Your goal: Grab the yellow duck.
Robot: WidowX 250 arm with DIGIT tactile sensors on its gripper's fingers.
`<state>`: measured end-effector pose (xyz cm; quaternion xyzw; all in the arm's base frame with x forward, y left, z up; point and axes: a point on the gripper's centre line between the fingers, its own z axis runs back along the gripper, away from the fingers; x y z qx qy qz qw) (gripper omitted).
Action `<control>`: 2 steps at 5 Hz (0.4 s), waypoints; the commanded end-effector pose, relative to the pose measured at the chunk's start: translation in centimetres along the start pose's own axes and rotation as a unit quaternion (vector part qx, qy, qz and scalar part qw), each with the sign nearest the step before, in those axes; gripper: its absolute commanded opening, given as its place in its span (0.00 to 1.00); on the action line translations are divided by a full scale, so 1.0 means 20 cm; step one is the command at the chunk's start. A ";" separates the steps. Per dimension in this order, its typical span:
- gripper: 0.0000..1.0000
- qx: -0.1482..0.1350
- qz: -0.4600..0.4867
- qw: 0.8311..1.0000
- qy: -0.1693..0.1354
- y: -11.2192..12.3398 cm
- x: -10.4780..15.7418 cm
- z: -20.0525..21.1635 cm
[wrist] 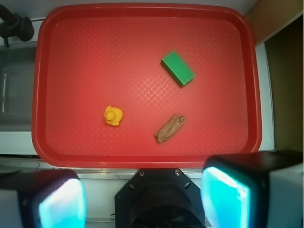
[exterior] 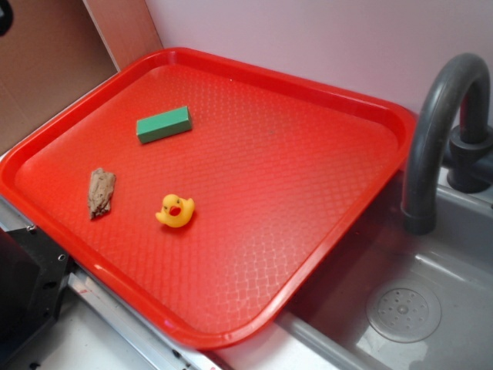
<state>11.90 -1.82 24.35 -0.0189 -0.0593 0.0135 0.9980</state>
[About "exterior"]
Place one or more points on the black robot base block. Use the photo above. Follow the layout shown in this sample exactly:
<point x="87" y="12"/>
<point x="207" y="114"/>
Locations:
<point x="34" y="274"/>

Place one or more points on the yellow rubber duck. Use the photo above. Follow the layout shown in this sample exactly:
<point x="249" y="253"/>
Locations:
<point x="175" y="211"/>

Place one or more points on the red plastic tray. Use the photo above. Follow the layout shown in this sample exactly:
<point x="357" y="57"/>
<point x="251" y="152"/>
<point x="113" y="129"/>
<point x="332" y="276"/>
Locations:
<point x="279" y="168"/>

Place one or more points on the green rectangular block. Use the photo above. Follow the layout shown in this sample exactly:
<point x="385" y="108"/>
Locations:
<point x="163" y="125"/>

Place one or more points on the brown rock-like piece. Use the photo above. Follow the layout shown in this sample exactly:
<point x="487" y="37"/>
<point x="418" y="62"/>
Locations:
<point x="101" y="188"/>

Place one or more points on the grey plastic sink basin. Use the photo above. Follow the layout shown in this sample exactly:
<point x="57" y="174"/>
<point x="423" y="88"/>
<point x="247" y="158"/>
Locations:
<point x="328" y="313"/>

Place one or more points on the round sink drain cover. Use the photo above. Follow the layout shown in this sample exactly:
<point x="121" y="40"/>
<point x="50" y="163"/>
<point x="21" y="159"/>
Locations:
<point x="403" y="311"/>

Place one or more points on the grey toy faucet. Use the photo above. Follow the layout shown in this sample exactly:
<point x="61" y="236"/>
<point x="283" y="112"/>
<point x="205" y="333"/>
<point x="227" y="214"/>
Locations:
<point x="454" y="132"/>

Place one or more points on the brown cardboard panel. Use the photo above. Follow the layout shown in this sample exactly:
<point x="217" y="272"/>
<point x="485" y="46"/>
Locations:
<point x="54" y="52"/>

